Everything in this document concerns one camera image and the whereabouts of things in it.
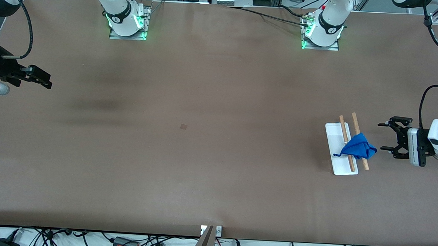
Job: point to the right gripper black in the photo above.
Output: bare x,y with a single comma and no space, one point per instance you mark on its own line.
1,67

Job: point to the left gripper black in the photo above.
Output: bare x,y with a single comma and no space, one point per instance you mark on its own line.
401,141

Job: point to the blue towel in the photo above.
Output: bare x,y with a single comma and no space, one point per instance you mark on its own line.
358,148

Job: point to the white rack with wooden rods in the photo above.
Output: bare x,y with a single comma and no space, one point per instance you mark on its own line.
339,167

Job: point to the small brown square sticker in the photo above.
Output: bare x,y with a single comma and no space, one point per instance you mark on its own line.
183,127

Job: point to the black power adapter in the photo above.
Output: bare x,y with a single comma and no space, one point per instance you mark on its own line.
3,243

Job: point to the black box with orange connectors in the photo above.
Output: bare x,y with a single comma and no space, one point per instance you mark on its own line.
125,243

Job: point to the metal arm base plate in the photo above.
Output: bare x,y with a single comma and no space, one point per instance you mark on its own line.
320,48
127,37

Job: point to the white metal bracket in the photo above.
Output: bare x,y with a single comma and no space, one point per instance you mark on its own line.
219,231

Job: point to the grey camera support pole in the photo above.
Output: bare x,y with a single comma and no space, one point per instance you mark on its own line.
204,242

